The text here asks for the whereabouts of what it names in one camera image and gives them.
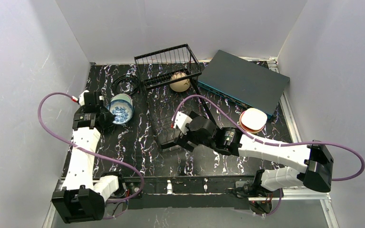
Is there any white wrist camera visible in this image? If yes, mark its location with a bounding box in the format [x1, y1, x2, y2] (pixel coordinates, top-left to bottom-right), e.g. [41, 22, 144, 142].
[173, 111, 192, 134]
[78, 90, 89, 107]

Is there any coiled black cable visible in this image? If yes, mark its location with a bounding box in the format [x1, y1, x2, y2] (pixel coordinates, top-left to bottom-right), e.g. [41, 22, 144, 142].
[111, 75, 141, 96]

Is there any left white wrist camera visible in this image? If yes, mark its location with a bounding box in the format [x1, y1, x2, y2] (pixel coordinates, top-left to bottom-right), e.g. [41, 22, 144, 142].
[78, 90, 89, 107]

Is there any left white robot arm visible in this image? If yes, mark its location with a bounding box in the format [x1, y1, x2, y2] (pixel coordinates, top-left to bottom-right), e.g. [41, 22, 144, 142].
[52, 90, 119, 224]

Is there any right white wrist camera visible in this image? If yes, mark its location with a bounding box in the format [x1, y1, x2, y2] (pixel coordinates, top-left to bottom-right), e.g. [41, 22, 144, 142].
[173, 111, 192, 134]

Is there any grey teal network switch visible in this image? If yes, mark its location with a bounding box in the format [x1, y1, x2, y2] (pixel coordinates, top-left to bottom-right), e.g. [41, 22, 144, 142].
[198, 50, 290, 119]

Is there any black wire dish rack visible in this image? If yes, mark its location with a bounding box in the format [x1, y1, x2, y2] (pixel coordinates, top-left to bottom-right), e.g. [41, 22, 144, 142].
[134, 44, 204, 150]

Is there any orange bowl white inside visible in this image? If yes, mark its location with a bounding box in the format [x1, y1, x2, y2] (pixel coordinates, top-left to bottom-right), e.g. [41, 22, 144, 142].
[239, 108, 268, 133]

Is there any blue white patterned bowl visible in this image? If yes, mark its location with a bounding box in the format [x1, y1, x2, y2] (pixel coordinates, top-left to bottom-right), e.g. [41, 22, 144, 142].
[108, 96, 134, 125]

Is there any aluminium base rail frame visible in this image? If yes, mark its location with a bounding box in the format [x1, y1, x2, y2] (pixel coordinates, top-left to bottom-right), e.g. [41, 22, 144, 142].
[45, 175, 338, 228]

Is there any beige ceramic bowl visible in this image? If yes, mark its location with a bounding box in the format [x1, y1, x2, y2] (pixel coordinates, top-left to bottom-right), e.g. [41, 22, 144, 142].
[170, 72, 191, 92]

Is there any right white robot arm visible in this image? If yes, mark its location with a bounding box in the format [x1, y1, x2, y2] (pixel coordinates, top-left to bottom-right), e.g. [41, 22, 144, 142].
[173, 112, 333, 195]

